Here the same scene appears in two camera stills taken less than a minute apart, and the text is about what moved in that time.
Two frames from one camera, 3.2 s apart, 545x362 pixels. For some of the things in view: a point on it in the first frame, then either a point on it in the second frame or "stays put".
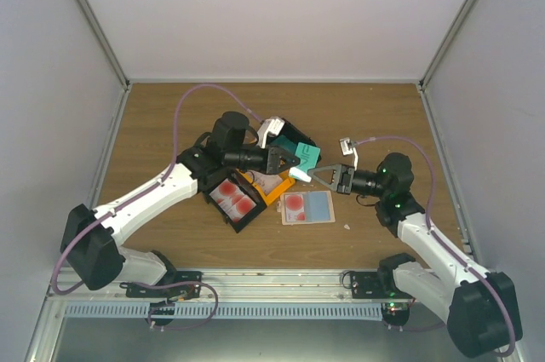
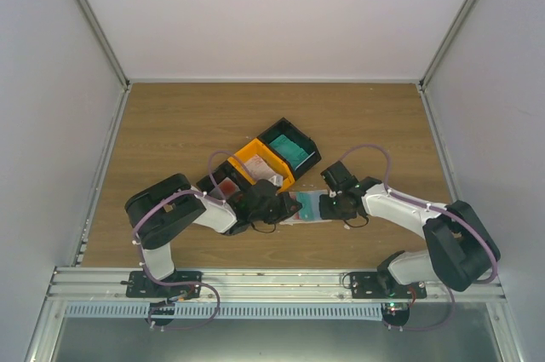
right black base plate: x=367 y=284 stays put
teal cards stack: x=283 y=141 stays put
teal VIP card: x=309 y=157 to x=310 y=205
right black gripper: x=341 y=175 to x=326 y=213
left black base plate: x=177 y=292 stays put
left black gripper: x=273 y=156 to x=286 y=210
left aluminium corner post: x=91 y=16 stays put
